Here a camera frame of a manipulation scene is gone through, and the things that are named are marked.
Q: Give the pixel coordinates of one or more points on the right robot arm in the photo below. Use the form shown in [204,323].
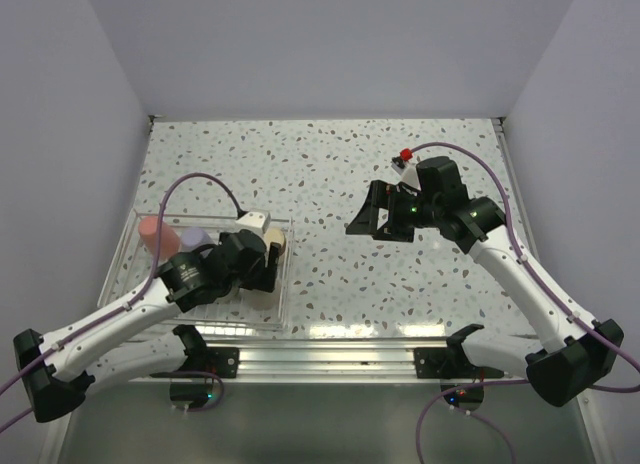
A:
[571,349]

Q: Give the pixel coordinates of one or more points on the clear acrylic dish rack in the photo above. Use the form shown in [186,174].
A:
[230,316]

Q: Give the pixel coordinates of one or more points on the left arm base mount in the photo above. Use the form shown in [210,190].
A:
[221,361]

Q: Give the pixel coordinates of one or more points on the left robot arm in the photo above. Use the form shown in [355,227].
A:
[61,368]

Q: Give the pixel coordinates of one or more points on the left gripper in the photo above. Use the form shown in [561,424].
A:
[263,276]

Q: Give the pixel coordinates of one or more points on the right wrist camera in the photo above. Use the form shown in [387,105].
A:
[402,165]

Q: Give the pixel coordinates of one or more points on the beige plastic cup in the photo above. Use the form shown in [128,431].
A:
[262,301]

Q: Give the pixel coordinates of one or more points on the pink plastic cup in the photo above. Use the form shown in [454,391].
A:
[158,237]

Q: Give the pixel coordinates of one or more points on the steel cup with cork base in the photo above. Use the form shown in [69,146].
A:
[275,236]

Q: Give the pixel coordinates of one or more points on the aluminium frame rail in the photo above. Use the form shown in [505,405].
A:
[306,361]

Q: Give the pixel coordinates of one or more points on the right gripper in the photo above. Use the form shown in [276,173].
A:
[387,196]

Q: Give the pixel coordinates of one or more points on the purple plastic cup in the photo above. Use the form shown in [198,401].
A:
[192,238]

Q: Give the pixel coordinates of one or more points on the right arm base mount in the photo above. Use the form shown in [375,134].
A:
[448,363]

